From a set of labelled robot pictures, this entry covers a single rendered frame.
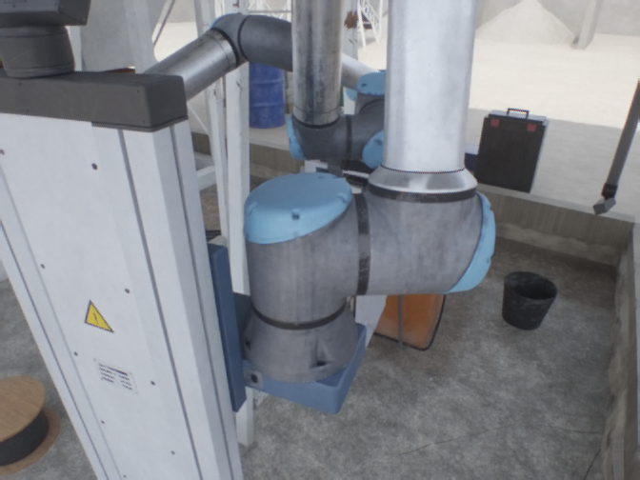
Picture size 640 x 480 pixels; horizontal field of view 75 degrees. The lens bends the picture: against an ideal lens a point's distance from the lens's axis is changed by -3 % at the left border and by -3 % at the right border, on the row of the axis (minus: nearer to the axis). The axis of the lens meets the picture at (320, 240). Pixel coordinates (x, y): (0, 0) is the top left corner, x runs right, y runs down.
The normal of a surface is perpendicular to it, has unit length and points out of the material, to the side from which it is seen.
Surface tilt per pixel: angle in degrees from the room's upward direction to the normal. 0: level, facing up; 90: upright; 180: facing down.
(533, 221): 90
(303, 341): 70
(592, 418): 0
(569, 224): 90
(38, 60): 90
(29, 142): 90
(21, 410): 0
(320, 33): 111
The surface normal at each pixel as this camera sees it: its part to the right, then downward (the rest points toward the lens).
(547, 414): 0.00, -0.87
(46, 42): 0.79, 0.30
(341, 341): 0.71, 0.00
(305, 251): 0.17, 0.48
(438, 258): 0.04, 0.33
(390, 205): -0.68, 0.26
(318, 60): 0.07, 0.77
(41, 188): -0.37, 0.45
